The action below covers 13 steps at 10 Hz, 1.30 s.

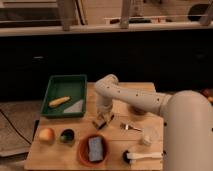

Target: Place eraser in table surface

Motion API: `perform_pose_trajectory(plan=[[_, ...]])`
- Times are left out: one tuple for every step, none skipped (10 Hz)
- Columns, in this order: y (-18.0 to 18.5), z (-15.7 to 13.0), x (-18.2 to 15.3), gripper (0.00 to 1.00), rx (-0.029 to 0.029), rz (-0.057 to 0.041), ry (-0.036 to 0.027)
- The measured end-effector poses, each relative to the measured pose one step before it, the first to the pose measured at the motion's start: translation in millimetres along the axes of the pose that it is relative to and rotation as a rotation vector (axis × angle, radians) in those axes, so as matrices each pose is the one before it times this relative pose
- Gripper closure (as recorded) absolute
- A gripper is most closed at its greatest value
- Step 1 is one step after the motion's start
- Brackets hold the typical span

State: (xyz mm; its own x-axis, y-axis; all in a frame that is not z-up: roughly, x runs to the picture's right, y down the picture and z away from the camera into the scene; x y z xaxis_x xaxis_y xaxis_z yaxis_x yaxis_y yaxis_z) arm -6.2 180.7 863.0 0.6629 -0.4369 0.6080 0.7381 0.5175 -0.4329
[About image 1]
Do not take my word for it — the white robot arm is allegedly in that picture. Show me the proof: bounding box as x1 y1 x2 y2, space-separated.
95 74 213 171

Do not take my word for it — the grey triangular cloth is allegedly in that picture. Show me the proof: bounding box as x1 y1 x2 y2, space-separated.
64 100 83 113

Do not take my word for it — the blue sponge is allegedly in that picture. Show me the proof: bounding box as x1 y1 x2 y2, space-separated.
88 136 103 162

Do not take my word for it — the yellow corn cob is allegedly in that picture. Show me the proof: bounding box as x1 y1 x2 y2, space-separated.
48 96 70 108

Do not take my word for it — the white dish brush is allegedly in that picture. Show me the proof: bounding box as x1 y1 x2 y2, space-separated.
122 150 163 164

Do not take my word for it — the dark green cup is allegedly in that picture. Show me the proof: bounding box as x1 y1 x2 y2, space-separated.
60 129 75 144

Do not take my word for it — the silver fork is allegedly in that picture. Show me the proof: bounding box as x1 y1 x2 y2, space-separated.
120 123 142 132

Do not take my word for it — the dark brown bowl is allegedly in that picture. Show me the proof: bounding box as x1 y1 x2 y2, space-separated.
132 106 146 116

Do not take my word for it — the black floor cable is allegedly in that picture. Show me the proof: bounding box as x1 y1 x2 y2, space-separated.
0 108 33 146

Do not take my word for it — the orange plate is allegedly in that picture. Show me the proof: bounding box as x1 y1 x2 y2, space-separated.
77 134 109 167

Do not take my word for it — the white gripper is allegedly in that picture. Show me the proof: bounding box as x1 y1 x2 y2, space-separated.
97 100 113 115

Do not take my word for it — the green plastic tray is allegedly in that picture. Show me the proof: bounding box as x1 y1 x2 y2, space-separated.
41 75 87 118

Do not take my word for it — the yellow red apple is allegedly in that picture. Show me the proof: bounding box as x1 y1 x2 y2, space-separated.
38 128 55 143

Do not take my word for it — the black whiteboard eraser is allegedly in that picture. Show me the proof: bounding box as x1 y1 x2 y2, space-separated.
92 113 114 130

